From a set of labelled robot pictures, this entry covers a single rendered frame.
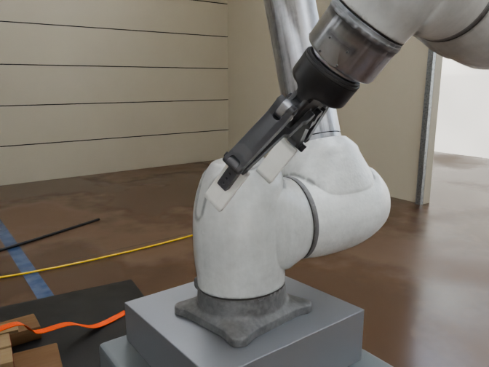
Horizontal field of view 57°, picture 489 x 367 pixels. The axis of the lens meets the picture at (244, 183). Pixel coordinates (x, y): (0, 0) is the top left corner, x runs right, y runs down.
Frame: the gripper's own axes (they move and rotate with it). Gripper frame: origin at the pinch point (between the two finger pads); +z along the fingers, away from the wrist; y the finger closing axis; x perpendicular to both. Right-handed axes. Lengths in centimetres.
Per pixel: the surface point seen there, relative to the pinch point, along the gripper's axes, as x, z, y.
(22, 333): -58, 193, -59
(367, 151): -24, 151, -475
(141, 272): -58, 211, -154
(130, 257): -78, 229, -171
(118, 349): 0.7, 44.7, 1.6
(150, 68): -337, 277, -470
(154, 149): -261, 370, -463
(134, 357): 4.1, 41.9, 2.0
